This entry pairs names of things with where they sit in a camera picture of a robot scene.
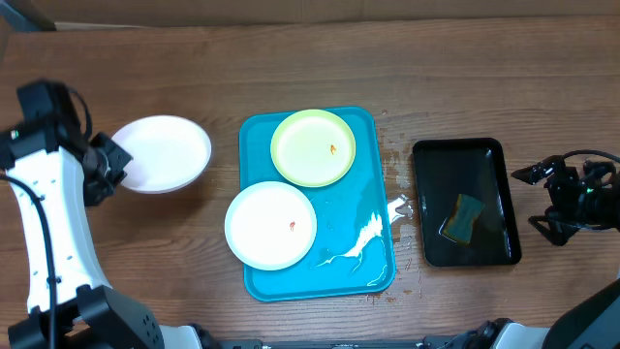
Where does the white plate with stain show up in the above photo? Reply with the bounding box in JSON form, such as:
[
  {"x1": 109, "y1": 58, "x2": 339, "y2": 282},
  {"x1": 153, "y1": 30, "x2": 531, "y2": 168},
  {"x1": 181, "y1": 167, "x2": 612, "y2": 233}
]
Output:
[{"x1": 224, "y1": 181, "x2": 318, "y2": 271}]

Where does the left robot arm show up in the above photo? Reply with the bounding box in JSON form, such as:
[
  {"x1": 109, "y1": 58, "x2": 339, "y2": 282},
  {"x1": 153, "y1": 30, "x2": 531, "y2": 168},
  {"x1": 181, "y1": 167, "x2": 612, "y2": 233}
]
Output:
[{"x1": 1, "y1": 79, "x2": 165, "y2": 348}]

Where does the teal plastic tray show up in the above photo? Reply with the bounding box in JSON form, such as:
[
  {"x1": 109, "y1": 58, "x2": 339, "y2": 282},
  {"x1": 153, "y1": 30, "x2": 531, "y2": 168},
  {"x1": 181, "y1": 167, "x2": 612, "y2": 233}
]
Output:
[{"x1": 244, "y1": 107, "x2": 396, "y2": 301}]

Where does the black rectangular tray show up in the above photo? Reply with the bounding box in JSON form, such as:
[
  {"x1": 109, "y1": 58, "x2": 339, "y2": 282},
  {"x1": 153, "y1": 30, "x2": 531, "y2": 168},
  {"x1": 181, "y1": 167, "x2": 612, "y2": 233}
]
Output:
[{"x1": 413, "y1": 138, "x2": 522, "y2": 267}]

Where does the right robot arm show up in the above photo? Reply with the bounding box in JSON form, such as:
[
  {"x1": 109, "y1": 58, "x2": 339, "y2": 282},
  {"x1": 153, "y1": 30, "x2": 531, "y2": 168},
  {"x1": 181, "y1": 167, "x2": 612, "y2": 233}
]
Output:
[{"x1": 443, "y1": 149, "x2": 619, "y2": 348}]

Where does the yellow-green plate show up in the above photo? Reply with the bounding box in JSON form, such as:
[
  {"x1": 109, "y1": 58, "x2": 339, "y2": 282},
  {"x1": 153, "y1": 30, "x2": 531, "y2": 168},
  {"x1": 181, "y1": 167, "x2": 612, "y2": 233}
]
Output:
[{"x1": 270, "y1": 110, "x2": 357, "y2": 188}]

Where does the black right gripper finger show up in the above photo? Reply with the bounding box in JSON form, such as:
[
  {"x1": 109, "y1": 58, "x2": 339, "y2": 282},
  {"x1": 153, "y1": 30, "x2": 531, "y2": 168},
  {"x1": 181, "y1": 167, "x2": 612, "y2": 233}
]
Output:
[
  {"x1": 528, "y1": 214, "x2": 580, "y2": 246},
  {"x1": 511, "y1": 155, "x2": 565, "y2": 185}
]

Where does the pale pink plate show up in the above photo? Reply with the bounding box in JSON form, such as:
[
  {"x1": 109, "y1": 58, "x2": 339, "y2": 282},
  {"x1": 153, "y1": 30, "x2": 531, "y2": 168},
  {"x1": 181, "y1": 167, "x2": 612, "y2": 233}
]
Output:
[{"x1": 112, "y1": 115, "x2": 212, "y2": 194}]

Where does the green yellow sponge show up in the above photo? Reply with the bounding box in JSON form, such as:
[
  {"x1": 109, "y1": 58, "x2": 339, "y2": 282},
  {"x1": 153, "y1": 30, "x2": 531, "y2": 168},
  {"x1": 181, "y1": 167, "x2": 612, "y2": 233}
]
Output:
[{"x1": 439, "y1": 194, "x2": 484, "y2": 245}]

